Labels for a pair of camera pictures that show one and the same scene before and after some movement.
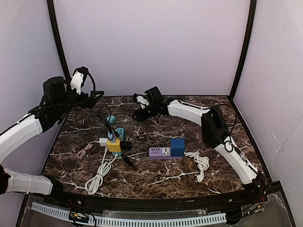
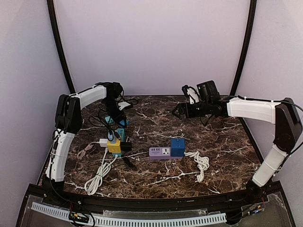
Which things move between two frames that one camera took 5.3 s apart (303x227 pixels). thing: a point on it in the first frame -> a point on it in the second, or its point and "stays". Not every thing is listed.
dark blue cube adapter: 177,147 stays
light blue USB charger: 110,136 stays
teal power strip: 120,131 stays
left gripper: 88,98 -> 119,116
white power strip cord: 93,183 stays
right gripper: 142,113 -> 183,110
